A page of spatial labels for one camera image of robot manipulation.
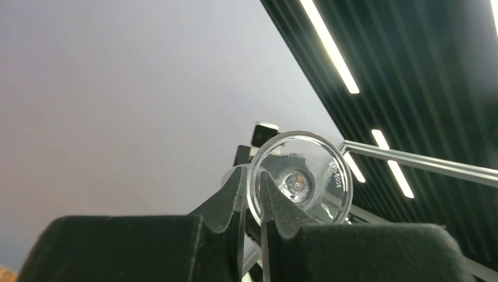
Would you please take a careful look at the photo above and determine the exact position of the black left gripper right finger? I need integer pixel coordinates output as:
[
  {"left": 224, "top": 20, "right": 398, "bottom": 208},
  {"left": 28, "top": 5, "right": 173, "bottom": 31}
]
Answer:
[{"left": 260, "top": 173, "right": 474, "bottom": 281}]

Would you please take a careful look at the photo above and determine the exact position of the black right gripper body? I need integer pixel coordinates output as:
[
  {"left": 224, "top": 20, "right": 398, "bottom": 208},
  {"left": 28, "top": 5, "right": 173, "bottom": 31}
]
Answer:
[{"left": 233, "top": 145, "right": 252, "bottom": 166}]

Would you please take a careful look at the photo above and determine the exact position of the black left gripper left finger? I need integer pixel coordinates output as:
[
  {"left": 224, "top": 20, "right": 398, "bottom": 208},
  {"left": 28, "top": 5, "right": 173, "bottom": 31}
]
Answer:
[{"left": 18, "top": 166, "right": 248, "bottom": 281}]

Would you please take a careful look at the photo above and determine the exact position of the clear wine glass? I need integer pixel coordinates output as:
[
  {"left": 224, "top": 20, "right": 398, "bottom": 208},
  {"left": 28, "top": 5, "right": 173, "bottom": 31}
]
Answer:
[{"left": 236, "top": 130, "right": 354, "bottom": 227}]

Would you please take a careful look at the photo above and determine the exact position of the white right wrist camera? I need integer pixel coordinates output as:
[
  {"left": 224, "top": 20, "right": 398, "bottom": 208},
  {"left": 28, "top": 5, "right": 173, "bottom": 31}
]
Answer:
[{"left": 249, "top": 121, "right": 280, "bottom": 157}]

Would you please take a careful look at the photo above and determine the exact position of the aluminium enclosure frame post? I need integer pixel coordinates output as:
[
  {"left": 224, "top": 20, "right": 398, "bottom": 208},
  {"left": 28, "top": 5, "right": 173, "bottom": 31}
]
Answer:
[{"left": 341, "top": 141, "right": 497, "bottom": 281}]

